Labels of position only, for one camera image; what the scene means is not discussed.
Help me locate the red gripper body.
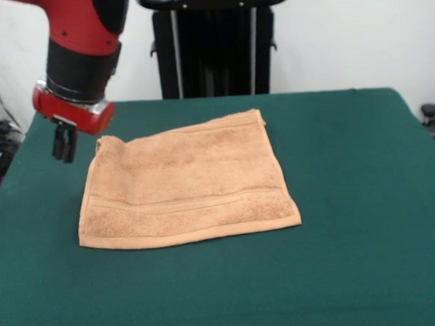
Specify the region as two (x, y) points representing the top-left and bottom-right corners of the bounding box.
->
(30, 75), (117, 140)

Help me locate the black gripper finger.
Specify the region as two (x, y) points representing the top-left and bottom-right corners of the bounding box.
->
(50, 123), (68, 161)
(60, 127), (81, 165)

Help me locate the tan terry towel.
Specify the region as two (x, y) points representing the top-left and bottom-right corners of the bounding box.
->
(71, 106), (303, 252)

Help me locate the dark green table cloth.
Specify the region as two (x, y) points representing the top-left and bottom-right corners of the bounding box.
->
(0, 84), (435, 326)

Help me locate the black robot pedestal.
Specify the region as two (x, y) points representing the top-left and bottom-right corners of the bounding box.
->
(136, 0), (296, 101)

